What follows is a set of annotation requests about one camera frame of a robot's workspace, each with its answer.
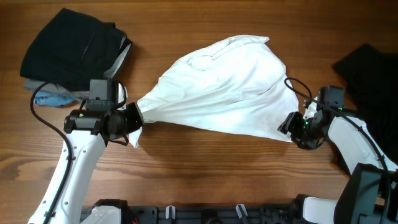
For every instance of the folded black garment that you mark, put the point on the folded black garment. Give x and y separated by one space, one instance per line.
74 48

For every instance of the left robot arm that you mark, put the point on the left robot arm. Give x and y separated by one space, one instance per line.
102 118

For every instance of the folded light blue garment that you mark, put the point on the folded light blue garment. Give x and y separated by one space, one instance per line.
57 100

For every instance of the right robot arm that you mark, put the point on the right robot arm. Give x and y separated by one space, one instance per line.
370 195

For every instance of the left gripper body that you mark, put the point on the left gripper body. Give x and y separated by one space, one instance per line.
133 118

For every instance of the white t-shirt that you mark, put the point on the white t-shirt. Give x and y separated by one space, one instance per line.
233 86

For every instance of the black garment on right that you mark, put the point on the black garment on right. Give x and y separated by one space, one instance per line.
371 82

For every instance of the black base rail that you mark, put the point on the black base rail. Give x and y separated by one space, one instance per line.
239 214

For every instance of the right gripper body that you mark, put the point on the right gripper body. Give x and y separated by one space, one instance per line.
301 129

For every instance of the folded grey garment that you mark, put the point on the folded grey garment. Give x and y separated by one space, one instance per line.
55 88

